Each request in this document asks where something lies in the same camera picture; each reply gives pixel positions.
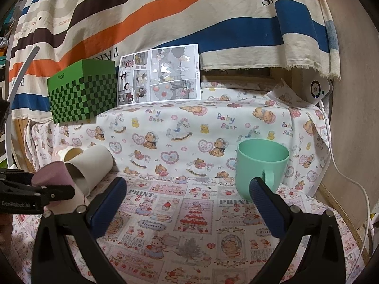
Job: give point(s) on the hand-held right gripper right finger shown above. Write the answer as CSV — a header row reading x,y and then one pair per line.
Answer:
x,y
266,210

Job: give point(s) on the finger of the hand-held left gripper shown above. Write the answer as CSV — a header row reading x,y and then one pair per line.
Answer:
x,y
56,193
17,176

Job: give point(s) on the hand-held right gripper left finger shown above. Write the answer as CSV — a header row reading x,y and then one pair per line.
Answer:
x,y
109,205

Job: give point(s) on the pink cup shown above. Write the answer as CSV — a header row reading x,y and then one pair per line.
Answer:
x,y
53,174

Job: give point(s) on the mint green mug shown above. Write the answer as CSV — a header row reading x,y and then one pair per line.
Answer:
x,y
254,168

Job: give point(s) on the white paper cup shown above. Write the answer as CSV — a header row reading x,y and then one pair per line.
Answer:
x,y
72,153
94,162

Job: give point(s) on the patchwork print cloth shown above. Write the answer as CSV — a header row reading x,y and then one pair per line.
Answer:
x,y
192,227

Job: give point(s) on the green checkered box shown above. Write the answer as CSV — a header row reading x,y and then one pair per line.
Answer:
x,y
80,97

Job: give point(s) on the bear print cloth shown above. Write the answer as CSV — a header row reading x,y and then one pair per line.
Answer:
x,y
192,124

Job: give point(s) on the comic print sheet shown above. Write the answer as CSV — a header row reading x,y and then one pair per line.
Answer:
x,y
165,74

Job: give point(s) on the striped cloth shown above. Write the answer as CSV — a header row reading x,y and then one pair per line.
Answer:
x,y
177,6

